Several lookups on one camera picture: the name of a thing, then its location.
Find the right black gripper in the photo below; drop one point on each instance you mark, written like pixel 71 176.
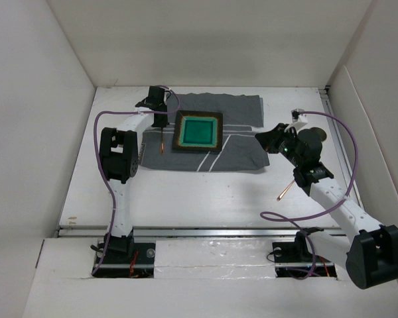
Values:
pixel 269 139

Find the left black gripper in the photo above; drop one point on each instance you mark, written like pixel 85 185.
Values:
pixel 162 124

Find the grey striped cloth napkin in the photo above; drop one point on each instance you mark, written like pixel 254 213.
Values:
pixel 240 151

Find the copper fork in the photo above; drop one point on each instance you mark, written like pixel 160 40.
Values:
pixel 162 146

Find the green square ceramic plate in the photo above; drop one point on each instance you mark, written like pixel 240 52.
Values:
pixel 198 131

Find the metal cup with cork base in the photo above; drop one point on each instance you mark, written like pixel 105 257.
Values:
pixel 320 132

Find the copper spoon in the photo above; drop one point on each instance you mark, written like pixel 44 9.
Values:
pixel 283 193

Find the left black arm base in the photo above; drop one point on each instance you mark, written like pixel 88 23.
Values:
pixel 122 257

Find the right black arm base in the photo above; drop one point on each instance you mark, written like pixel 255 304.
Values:
pixel 294 259

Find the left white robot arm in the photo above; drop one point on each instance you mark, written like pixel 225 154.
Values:
pixel 117 153

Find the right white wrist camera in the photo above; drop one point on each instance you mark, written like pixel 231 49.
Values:
pixel 299 120

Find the aluminium rail at table front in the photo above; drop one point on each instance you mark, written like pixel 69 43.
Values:
pixel 167 232

